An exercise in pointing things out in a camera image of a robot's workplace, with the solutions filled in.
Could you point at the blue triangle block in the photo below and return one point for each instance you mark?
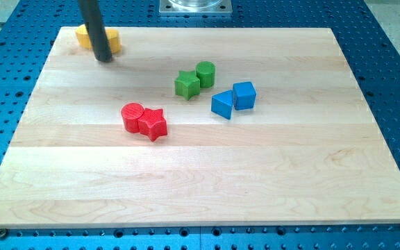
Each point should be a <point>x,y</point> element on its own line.
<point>222,104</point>

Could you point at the green star block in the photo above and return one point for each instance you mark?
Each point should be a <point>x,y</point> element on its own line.
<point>187,84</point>

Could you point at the red star block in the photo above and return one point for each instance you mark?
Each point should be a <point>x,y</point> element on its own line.
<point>152,123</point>

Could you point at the blue cube block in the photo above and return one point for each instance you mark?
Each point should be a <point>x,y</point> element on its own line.
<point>244,95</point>

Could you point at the green cylinder block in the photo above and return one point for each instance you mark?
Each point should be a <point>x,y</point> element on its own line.
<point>205,71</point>

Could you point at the red cylinder block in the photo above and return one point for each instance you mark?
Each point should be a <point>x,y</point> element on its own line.
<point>130,113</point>

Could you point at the light wooden board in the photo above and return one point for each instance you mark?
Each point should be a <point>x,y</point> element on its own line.
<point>308,152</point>

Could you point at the yellow cylinder block right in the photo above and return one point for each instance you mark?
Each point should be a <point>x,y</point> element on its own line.
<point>114,40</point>

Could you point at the yellow block left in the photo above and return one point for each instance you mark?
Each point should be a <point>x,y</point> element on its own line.
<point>82,37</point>

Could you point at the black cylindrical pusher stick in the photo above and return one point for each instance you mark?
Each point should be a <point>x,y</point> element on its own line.
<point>94,24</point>

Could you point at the blue perforated metal table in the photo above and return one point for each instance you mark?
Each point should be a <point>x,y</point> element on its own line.
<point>30,30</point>

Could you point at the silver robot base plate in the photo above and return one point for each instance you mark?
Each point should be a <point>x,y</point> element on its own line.
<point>172,7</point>

